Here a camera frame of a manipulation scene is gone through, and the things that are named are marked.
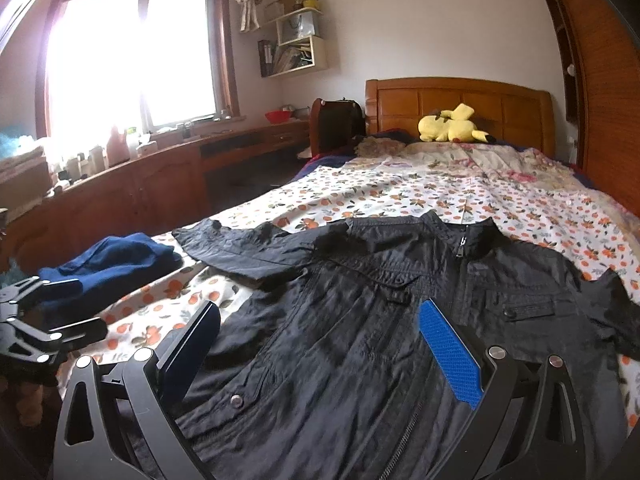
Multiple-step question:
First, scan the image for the window with red frame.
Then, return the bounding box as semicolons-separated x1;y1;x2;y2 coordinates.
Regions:
35;0;241;141

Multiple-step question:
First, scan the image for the red bowl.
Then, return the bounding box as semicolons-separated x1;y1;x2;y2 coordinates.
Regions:
265;110;292;125

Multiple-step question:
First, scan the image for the wooden slatted wardrobe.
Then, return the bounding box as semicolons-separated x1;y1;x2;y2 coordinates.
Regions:
546;0;639;214

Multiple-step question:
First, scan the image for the long wooden window cabinet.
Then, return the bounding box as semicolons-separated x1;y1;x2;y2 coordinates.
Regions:
1;120;309;274

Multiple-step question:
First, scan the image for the dark wooden chair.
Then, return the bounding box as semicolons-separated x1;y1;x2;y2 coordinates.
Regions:
309;99;366;157

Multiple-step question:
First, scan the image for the white wall shelf unit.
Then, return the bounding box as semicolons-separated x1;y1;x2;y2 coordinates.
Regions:
258;0;329;78

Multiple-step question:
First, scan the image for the folded navy blue garment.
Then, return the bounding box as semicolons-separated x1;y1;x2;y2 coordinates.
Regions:
37;233;182;327

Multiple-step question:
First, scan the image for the pale floral quilt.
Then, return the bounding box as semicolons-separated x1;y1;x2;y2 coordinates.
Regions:
354;135;576;187

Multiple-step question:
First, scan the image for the yellow Pikachu plush toy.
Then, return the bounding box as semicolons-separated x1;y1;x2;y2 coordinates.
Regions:
418;103;497;144

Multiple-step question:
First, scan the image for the wooden bed headboard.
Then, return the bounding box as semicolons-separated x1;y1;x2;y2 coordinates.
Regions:
363;76;558;160

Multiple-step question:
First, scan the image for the pink bottle on sill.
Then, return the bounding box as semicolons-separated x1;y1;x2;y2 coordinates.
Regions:
105;128;130;168

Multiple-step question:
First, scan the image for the black zip jacket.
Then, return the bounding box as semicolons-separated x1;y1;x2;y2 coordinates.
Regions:
174;212;639;479

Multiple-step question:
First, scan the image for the floral orange bed sheet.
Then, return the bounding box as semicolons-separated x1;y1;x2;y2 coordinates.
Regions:
58;160;639;401

